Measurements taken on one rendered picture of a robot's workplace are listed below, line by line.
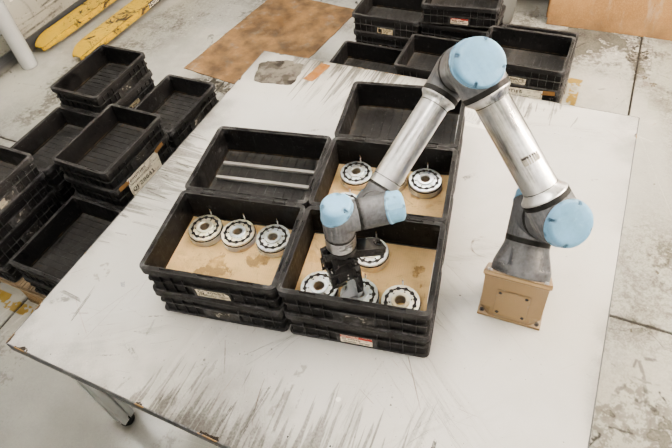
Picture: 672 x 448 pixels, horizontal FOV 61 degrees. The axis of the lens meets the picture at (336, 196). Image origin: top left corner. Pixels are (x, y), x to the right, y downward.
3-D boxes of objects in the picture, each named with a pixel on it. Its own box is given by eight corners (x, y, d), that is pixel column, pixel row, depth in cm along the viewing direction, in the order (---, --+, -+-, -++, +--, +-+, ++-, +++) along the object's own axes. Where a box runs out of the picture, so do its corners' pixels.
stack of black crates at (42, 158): (86, 154, 313) (58, 105, 288) (129, 166, 302) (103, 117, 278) (33, 205, 289) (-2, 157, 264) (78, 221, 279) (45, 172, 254)
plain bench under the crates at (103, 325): (595, 236, 260) (639, 117, 209) (517, 641, 166) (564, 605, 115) (288, 159, 315) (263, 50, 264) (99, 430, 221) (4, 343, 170)
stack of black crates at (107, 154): (143, 170, 299) (110, 102, 266) (190, 184, 289) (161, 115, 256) (93, 226, 276) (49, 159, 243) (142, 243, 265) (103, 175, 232)
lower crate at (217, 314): (316, 252, 181) (311, 228, 173) (288, 335, 162) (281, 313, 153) (202, 235, 191) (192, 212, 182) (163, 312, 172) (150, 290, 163)
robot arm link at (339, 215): (359, 211, 125) (321, 219, 124) (362, 242, 133) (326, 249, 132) (351, 186, 130) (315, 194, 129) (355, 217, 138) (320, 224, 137)
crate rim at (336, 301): (446, 227, 157) (446, 222, 155) (431, 322, 138) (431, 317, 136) (308, 210, 166) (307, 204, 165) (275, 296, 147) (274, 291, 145)
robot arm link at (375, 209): (394, 185, 139) (350, 195, 138) (403, 189, 128) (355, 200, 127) (400, 217, 140) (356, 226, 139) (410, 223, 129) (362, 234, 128)
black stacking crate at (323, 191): (455, 175, 183) (457, 149, 175) (444, 248, 164) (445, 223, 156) (336, 163, 192) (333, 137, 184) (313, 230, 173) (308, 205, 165)
